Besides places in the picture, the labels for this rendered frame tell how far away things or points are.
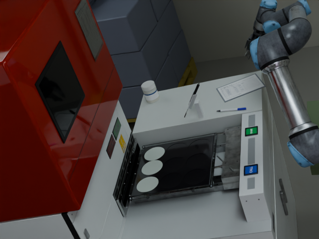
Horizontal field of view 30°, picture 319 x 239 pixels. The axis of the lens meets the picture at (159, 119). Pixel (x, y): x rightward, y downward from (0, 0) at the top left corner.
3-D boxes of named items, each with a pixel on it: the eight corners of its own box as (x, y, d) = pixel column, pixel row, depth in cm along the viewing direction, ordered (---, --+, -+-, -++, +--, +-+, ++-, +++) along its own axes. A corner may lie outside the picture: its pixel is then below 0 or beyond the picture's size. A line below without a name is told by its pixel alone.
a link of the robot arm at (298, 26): (307, 18, 221) (302, -8, 265) (280, 31, 225) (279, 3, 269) (320, 45, 224) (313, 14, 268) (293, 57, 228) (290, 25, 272)
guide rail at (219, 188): (135, 203, 263) (132, 198, 261) (136, 200, 265) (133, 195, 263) (246, 187, 249) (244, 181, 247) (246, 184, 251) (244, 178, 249)
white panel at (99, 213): (102, 289, 226) (61, 214, 206) (137, 157, 292) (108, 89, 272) (109, 289, 225) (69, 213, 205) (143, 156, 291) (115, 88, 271)
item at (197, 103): (191, 120, 277) (183, 96, 270) (192, 115, 280) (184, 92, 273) (204, 118, 275) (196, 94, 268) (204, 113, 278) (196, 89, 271)
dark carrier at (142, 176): (131, 197, 255) (131, 196, 255) (144, 148, 283) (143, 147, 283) (209, 185, 246) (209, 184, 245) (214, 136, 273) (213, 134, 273)
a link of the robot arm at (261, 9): (263, 5, 269) (260, -6, 275) (257, 24, 276) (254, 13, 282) (280, 7, 270) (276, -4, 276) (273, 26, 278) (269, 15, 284)
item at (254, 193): (247, 223, 232) (238, 196, 224) (248, 138, 276) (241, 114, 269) (271, 219, 229) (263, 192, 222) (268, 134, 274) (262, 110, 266)
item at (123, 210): (122, 216, 254) (115, 200, 249) (139, 153, 289) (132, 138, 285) (126, 216, 253) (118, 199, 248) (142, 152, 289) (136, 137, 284)
